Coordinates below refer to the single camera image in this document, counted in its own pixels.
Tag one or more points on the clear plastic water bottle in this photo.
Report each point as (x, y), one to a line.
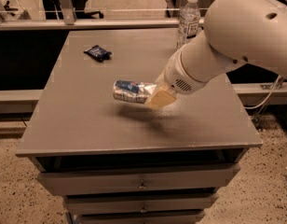
(188, 22)

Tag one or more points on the blue rxbar blueberry wrapper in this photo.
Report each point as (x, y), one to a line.
(98, 53)

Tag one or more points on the grey drawer cabinet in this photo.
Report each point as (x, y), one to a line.
(119, 163)

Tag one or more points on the grey metal railing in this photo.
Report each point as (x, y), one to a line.
(95, 24)

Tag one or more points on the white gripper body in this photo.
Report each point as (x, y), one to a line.
(178, 76)

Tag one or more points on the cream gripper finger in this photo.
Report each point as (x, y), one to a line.
(160, 78)
(159, 99)

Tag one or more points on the black office chair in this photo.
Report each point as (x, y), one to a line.
(75, 0)

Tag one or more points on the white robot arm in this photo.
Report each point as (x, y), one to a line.
(235, 32)

